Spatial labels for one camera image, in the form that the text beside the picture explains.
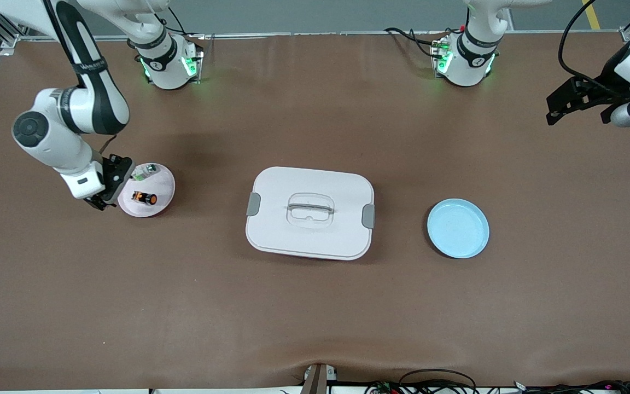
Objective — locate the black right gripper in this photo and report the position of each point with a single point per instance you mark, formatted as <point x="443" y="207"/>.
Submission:
<point x="116" y="170"/>

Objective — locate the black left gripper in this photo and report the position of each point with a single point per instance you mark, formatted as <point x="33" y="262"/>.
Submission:
<point x="606" y="88"/>

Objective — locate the orange and black switch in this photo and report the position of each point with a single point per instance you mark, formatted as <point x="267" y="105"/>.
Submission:
<point x="145" y="198"/>

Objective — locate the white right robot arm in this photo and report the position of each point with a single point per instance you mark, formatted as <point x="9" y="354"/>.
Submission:
<point x="52" y="139"/>

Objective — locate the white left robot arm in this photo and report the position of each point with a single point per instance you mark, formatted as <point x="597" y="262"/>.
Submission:
<point x="468" y="63"/>

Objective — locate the small green electronic component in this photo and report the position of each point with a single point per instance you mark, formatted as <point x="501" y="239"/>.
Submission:
<point x="141" y="174"/>

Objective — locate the pink round plate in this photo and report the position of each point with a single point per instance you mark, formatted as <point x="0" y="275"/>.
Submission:
<point x="162" y="183"/>

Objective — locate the light blue round plate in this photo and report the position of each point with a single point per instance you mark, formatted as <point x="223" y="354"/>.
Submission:
<point x="458" y="229"/>

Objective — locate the white lidded container box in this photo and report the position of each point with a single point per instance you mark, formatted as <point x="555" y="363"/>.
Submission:
<point x="309" y="235"/>

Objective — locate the brown table mat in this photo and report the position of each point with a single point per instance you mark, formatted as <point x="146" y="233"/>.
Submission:
<point x="315" y="312"/>

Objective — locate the grey metal bracket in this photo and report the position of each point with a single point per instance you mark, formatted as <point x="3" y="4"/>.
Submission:
<point x="318" y="380"/>

